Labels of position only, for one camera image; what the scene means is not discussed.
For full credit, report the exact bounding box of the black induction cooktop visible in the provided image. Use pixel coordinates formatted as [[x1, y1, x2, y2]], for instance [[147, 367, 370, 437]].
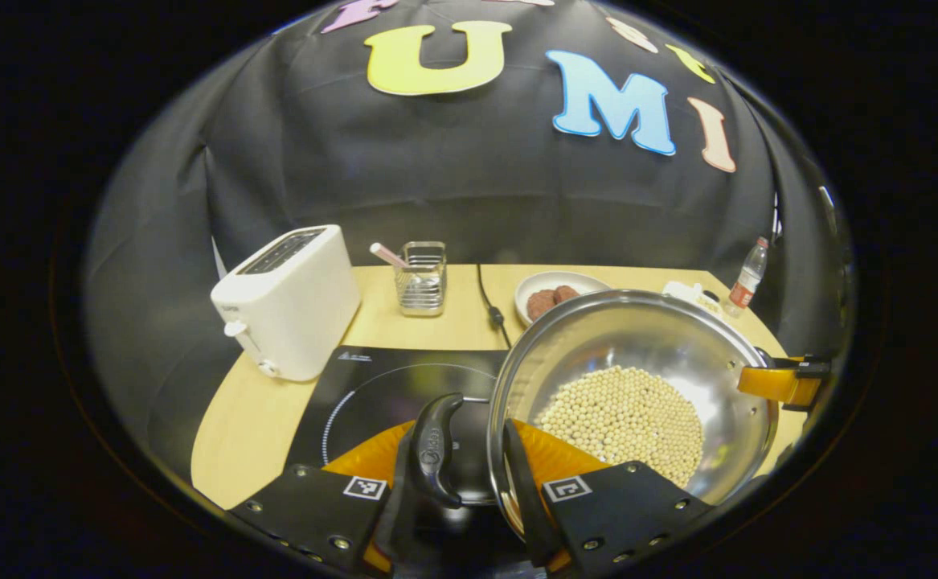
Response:
[[285, 346, 510, 507]]

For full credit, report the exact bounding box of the white divided bean dish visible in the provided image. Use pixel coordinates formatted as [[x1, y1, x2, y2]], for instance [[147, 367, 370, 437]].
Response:
[[662, 281, 725, 316]]

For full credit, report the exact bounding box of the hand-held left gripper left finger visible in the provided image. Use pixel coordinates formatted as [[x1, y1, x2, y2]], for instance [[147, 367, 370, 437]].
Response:
[[227, 418, 437, 576]]

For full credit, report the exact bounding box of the pink straw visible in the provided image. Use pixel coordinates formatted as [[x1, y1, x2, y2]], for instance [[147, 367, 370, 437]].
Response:
[[369, 242, 410, 269]]

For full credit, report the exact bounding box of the pile of yellow soybeans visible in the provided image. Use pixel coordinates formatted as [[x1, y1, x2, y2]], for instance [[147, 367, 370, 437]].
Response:
[[535, 366, 705, 489]]

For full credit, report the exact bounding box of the white toaster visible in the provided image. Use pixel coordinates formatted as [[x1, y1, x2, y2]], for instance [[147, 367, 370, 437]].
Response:
[[210, 224, 363, 382]]

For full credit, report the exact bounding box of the clear water bottle red label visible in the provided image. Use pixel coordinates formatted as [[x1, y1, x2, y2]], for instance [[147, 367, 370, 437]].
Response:
[[722, 236, 770, 318]]

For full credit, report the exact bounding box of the black power cable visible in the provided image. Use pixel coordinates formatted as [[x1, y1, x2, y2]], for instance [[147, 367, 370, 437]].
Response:
[[477, 264, 514, 349]]

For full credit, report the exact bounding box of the steel pot with black handles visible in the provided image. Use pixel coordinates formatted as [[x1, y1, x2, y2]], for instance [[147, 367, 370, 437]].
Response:
[[411, 289, 781, 540]]

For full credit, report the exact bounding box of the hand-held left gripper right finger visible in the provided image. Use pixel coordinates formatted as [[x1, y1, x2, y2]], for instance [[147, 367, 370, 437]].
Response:
[[503, 418, 715, 578]]

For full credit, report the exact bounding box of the white round plate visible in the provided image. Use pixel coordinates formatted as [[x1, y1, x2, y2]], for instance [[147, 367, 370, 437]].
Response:
[[514, 271, 612, 327]]

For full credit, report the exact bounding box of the wire utensil holder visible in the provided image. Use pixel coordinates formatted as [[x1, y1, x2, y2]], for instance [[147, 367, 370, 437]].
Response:
[[394, 240, 448, 317]]

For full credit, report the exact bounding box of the black backdrop cloth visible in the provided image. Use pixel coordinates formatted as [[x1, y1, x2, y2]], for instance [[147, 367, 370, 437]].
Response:
[[83, 0, 855, 483]]

